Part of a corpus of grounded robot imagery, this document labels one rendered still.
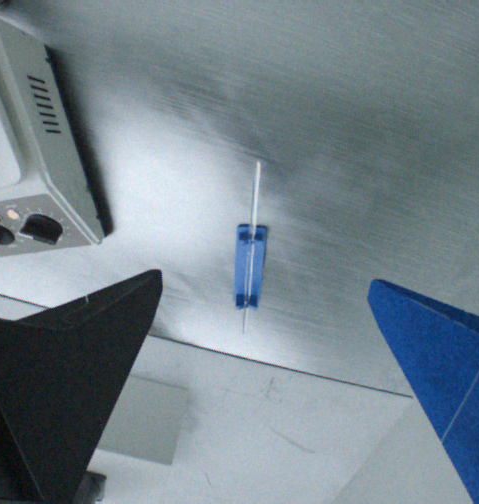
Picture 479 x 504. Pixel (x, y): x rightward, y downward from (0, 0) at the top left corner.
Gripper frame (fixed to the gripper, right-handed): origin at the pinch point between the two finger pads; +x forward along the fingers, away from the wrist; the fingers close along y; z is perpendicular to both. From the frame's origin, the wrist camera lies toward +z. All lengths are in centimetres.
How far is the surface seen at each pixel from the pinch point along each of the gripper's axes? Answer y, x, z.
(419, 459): -88, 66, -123
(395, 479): -84, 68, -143
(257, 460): -4, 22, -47
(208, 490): 5, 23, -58
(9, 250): 26.6, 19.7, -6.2
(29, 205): 20.7, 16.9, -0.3
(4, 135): 19.2, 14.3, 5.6
